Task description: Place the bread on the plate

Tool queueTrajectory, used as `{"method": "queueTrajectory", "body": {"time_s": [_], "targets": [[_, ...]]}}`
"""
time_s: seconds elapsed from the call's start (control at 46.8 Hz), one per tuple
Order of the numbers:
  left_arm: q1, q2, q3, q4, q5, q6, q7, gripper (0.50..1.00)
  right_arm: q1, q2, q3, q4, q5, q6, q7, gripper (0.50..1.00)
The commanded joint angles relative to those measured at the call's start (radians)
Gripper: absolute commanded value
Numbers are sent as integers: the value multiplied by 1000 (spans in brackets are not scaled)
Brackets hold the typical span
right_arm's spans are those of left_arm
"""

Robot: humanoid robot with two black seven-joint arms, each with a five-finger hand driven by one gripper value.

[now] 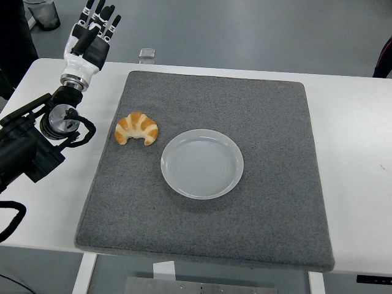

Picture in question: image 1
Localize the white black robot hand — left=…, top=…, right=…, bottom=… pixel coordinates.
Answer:
left=62, top=0, right=122, bottom=83

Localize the golden croissant bread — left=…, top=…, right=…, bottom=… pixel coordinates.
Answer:
left=114, top=111, right=159, bottom=146

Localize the light grey round plate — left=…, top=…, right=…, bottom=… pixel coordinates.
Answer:
left=160, top=129, right=245, bottom=200

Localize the dark mesh waste bin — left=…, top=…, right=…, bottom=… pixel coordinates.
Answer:
left=23, top=0, right=61, bottom=31

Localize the white table leg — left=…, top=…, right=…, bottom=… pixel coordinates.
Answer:
left=72, top=253, right=98, bottom=294
left=307, top=271, right=326, bottom=294

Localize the grey felt mat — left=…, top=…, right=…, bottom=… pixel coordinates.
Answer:
left=74, top=70, right=335, bottom=273

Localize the black table control panel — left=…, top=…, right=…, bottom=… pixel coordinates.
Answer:
left=356, top=274, right=392, bottom=284

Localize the white table bracket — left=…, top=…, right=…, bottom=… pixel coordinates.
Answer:
left=152, top=260, right=176, bottom=281

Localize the black floor cable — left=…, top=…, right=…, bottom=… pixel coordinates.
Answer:
left=0, top=271, right=34, bottom=294

